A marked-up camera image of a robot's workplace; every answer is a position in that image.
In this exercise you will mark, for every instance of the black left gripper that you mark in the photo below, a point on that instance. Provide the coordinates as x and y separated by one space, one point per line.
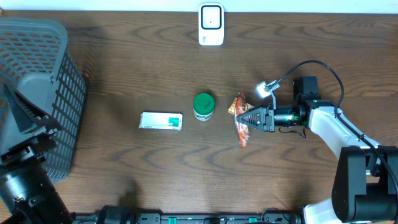
20 107

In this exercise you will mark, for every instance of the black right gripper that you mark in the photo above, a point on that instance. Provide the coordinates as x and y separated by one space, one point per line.
262 124

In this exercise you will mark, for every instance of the red chocolate bar wrapper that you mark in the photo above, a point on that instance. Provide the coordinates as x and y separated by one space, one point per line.
240 107

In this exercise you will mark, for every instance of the orange snack packet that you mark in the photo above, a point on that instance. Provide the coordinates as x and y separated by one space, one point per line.
231 109

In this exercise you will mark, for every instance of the green lid jar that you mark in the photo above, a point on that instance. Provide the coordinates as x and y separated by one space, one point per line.
203 106

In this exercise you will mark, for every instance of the white green medicine box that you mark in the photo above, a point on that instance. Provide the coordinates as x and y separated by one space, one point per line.
158 120

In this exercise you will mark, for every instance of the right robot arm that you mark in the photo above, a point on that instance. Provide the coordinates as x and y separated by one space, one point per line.
365 185

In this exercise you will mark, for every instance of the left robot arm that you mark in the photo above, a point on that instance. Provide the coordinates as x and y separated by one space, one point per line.
26 188

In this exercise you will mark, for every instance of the white barcode scanner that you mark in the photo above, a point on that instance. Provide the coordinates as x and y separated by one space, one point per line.
211 24

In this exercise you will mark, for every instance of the grey plastic mesh basket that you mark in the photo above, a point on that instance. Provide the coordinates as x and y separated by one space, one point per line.
36 62

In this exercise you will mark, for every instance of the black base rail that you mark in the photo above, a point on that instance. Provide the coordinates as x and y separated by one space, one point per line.
115 215

